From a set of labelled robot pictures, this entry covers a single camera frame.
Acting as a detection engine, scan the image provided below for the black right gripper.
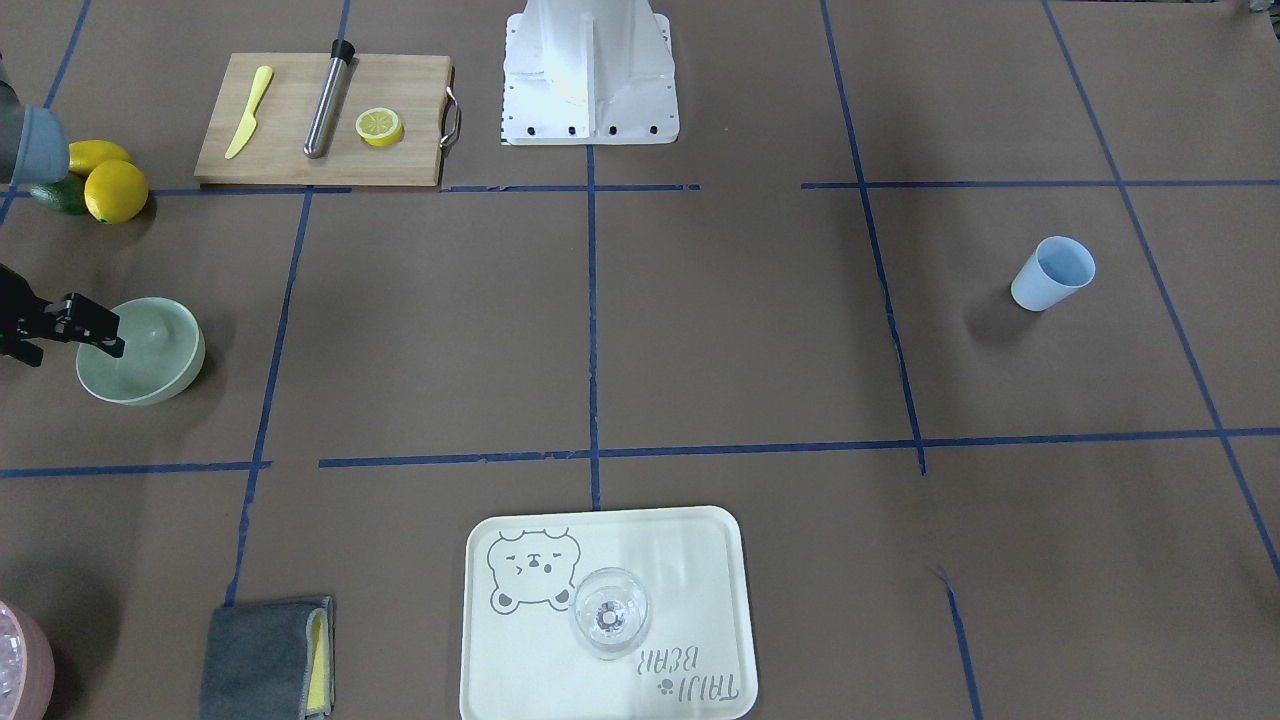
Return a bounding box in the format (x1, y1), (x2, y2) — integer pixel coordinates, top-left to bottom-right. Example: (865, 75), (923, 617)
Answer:
(1, 265), (125, 368)

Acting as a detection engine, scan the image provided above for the green ceramic bowl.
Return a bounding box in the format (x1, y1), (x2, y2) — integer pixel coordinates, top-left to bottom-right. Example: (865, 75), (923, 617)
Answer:
(76, 297), (206, 406)

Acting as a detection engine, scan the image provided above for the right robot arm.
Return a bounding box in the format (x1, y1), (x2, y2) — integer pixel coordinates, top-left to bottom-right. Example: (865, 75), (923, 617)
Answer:
(1, 73), (125, 368)

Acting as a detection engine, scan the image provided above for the pink bowl of ice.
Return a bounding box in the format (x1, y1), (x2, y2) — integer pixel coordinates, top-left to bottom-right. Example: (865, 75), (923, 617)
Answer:
(1, 601), (55, 719)

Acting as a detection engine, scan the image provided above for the green lime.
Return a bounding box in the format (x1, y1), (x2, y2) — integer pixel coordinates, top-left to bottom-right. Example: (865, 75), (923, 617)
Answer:
(27, 174), (90, 217)

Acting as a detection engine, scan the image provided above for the yellow lemon front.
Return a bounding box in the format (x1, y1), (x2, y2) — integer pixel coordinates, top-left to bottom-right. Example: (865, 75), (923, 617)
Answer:
(84, 159), (150, 225)

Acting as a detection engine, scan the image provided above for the yellow lemon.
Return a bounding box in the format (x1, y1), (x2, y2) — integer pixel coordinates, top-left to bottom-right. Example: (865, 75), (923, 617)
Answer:
(84, 159), (150, 225)
(68, 138), (132, 179)

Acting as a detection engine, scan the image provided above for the yellow lemon back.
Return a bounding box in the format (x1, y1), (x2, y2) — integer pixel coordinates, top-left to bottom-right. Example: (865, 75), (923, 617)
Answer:
(68, 138), (132, 179)

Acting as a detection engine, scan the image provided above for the yellow plastic knife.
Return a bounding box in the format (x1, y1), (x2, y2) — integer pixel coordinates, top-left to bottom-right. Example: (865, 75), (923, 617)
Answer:
(223, 65), (274, 160)

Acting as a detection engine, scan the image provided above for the half lemon slice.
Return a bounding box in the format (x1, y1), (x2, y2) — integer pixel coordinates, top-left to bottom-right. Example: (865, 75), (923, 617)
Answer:
(355, 108), (404, 147)

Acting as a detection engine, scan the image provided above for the grey folded cloth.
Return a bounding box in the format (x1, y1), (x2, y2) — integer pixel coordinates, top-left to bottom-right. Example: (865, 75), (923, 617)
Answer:
(197, 594), (335, 719)

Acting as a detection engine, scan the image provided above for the wooden cutting board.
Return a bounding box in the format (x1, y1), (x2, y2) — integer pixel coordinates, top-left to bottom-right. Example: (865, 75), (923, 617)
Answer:
(195, 53), (454, 187)

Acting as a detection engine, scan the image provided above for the clear wine glass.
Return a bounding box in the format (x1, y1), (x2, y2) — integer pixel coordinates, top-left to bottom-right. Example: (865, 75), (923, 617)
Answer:
(571, 568), (652, 661)

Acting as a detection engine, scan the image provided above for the cream bear print tray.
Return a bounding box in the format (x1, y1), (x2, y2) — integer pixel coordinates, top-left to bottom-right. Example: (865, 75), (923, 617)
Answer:
(460, 506), (759, 719)

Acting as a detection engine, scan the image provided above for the light blue plastic cup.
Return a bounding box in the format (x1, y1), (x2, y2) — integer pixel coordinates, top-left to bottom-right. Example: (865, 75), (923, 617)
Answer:
(1010, 236), (1097, 313)

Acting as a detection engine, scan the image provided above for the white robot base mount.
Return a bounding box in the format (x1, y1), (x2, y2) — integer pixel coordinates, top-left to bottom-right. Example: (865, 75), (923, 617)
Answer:
(500, 1), (681, 146)

